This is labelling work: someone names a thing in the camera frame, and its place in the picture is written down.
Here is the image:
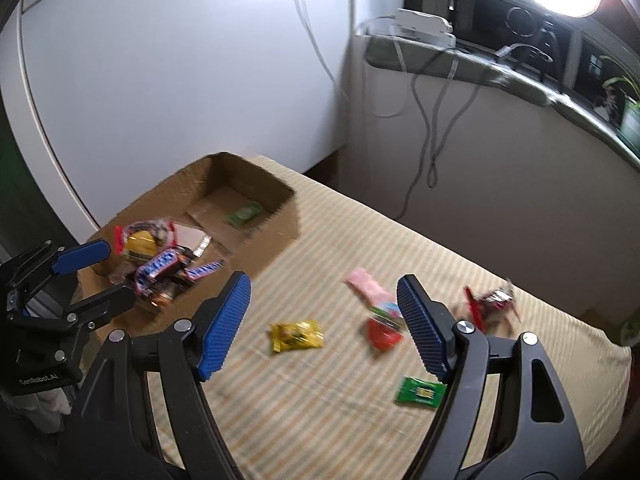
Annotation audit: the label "red edged clear snack packet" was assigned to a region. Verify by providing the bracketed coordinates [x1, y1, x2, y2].
[114, 217, 178, 256]

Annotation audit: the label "yellow candy packet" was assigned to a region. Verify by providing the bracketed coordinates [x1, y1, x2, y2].
[270, 320, 325, 356]

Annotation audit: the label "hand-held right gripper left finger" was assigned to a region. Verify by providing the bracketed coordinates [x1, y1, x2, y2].
[60, 270, 253, 480]

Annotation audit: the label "brown chocolate bar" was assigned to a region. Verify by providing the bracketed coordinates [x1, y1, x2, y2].
[134, 247, 193, 293]
[182, 259, 226, 281]

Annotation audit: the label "white wardrobe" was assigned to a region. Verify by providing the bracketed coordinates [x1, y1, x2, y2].
[0, 0, 353, 233]

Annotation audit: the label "grey window ledge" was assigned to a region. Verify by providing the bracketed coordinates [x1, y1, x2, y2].
[355, 25, 640, 171]

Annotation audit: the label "white power strip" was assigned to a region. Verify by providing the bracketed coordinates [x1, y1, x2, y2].
[390, 8, 457, 47]

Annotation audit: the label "yellow snack bag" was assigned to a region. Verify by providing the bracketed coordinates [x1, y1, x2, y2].
[122, 230, 160, 263]

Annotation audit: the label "red dark twisted candy wrapper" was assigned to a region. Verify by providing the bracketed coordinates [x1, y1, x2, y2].
[462, 280, 521, 331]

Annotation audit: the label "black lamp stand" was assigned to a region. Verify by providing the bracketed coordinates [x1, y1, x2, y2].
[505, 5, 571, 81]

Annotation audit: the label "small green snack packet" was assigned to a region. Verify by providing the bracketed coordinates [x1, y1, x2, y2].
[226, 201, 264, 228]

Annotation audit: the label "green potted plant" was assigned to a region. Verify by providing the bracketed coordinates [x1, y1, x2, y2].
[597, 55, 640, 146]

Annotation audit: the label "dark window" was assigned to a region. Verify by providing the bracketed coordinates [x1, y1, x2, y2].
[405, 0, 640, 126]

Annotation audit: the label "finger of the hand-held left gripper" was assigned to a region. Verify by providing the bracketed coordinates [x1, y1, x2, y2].
[0, 240, 112, 306]
[7, 284, 137, 341]

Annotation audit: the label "cardboard box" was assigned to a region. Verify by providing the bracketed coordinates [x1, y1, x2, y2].
[80, 151, 301, 333]

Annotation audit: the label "pale pink snack packet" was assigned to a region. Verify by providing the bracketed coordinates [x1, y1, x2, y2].
[172, 223, 213, 251]

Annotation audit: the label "grey hanging cables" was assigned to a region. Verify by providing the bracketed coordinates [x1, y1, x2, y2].
[400, 45, 481, 221]

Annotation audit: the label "white cable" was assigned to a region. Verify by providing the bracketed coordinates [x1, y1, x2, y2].
[277, 0, 351, 106]

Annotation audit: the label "white fluffy cloth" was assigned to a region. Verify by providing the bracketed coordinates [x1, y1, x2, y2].
[30, 390, 73, 433]

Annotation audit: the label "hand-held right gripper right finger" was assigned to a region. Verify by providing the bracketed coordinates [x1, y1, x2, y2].
[396, 274, 588, 480]

